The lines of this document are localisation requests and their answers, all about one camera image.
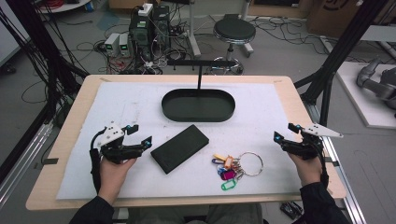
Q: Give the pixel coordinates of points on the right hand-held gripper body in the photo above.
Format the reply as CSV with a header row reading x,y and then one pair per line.
x,y
303,147

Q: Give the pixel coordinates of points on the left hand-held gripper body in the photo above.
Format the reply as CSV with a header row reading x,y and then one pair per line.
x,y
116,151

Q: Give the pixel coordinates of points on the black wallet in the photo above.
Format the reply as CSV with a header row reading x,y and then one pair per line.
x,y
179,149

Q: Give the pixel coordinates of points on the black oval tray with stand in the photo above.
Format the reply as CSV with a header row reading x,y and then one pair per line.
x,y
198,107

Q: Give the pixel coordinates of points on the person's left hand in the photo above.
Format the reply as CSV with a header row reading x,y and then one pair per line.
x,y
112,174

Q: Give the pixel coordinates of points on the person's right hand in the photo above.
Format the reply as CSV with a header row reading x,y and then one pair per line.
x,y
309,171

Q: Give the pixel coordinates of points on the white foam mat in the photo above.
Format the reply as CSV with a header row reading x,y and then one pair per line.
x,y
155,93

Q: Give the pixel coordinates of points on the small black floor device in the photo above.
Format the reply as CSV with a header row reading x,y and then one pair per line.
x,y
291,210

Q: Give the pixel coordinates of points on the white board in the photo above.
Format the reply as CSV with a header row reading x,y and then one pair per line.
x,y
355,96

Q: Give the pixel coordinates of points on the white power supply box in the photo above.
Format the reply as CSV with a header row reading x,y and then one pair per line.
x,y
112,43
124,45

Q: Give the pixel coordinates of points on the black computer tower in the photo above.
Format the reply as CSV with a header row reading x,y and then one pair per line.
x,y
161,21
140,35

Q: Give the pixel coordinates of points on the white table leg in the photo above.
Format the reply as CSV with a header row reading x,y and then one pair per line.
x,y
193,31

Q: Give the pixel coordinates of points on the black round stool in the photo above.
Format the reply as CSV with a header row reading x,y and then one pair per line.
x,y
234,29

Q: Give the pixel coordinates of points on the cardboard box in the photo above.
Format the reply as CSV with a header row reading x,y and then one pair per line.
x,y
330,15

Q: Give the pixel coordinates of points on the white adapter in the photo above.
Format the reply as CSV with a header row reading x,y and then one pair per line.
x,y
145,9

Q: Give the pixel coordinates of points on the aluminium rail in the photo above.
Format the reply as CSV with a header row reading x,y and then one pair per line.
x,y
25,155
342,174

